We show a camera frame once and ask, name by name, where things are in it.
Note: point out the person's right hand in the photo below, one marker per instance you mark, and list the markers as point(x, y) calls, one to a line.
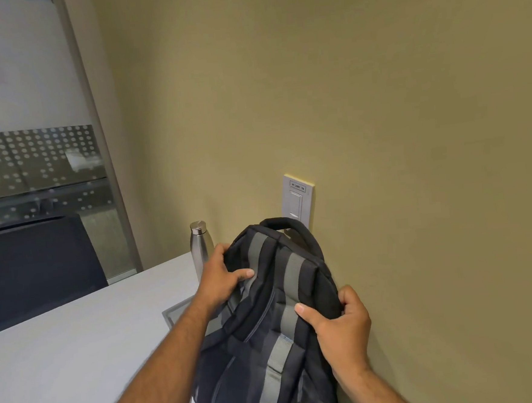
point(346, 339)

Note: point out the person's left hand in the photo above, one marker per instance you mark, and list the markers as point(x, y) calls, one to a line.
point(217, 284)

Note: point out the black grey-striped backpack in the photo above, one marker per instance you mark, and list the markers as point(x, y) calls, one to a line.
point(276, 343)

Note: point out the person's left forearm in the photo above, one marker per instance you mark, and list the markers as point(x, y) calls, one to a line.
point(165, 378)

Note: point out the black office chair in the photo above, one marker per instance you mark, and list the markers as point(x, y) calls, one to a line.
point(34, 269)

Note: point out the steel water bottle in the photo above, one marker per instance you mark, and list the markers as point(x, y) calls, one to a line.
point(200, 251)

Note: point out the white table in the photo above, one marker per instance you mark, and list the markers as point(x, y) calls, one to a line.
point(77, 366)

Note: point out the white wall switch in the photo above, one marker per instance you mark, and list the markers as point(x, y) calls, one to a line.
point(297, 201)

